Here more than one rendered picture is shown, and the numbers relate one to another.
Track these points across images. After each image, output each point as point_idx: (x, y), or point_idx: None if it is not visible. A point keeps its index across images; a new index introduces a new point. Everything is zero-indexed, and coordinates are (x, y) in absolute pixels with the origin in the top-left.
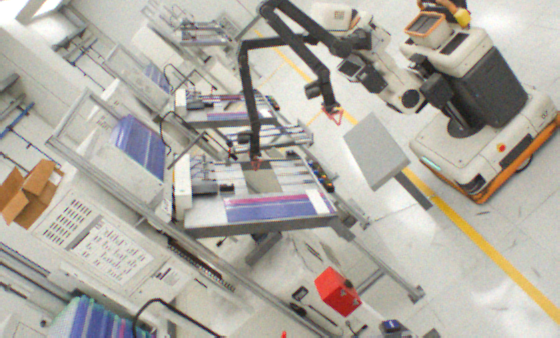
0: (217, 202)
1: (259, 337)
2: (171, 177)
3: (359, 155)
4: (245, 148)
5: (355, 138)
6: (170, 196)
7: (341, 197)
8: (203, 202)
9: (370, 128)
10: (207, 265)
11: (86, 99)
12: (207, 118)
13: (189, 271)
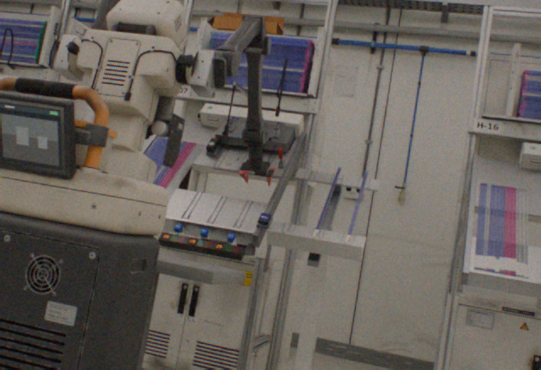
0: (199, 141)
1: None
2: (238, 102)
3: (164, 255)
4: (299, 176)
5: (204, 264)
6: (199, 97)
7: (240, 345)
8: (207, 133)
9: (182, 263)
10: (188, 176)
11: None
12: (487, 184)
13: None
